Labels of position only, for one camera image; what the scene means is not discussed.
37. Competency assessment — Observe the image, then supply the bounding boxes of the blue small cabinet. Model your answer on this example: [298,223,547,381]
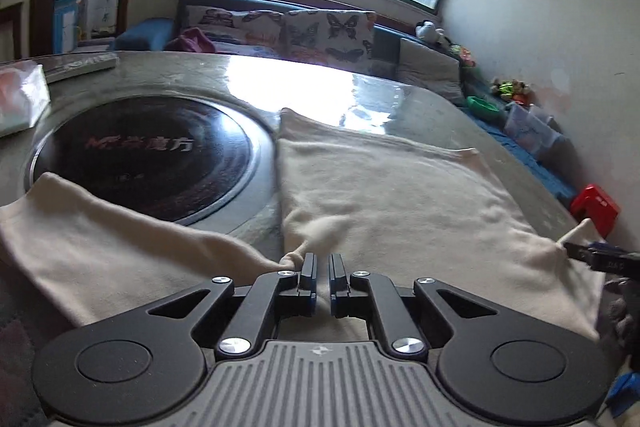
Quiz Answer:
[52,0,84,54]

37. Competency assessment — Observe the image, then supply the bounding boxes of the cream knit sweater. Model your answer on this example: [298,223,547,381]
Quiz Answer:
[1,110,603,338]

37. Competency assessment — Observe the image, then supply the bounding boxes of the right butterfly pillow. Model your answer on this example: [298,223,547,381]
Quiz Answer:
[284,10,378,74]

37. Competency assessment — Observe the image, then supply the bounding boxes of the magenta cloth on sofa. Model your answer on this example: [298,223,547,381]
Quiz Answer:
[164,27,216,53]

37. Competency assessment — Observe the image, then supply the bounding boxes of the butterfly pillow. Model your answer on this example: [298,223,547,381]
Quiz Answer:
[182,5,285,55]
[284,10,378,74]

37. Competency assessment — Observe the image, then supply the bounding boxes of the red plastic stool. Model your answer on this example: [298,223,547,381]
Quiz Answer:
[570,184,620,239]

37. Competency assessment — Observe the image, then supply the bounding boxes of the clear plastic storage box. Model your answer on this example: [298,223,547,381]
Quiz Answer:
[503,103,566,161]

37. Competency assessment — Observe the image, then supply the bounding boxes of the flat grey box on table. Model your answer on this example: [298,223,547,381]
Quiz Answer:
[37,52,119,83]

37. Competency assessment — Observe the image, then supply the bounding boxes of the green plastic bowl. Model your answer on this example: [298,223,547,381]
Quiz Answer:
[466,96,501,122]

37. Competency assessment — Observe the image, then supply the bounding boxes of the left butterfly pillow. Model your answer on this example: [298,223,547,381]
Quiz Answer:
[182,5,285,55]

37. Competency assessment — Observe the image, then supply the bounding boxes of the grey plain cushion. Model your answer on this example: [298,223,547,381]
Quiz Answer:
[396,38,465,106]

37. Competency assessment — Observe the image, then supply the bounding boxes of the panda plush toy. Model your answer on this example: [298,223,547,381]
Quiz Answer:
[416,20,445,44]

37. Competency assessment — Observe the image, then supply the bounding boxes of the blue corner sofa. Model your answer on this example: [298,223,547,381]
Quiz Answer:
[114,0,578,207]

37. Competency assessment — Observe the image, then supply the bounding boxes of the black round induction cooktop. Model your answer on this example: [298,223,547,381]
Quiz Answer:
[24,94,276,233]

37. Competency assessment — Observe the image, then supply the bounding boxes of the colourful plush toys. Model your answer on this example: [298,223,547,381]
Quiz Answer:
[490,78,532,105]

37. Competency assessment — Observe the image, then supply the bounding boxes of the plastic tissue pack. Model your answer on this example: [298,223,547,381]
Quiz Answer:
[0,60,51,136]

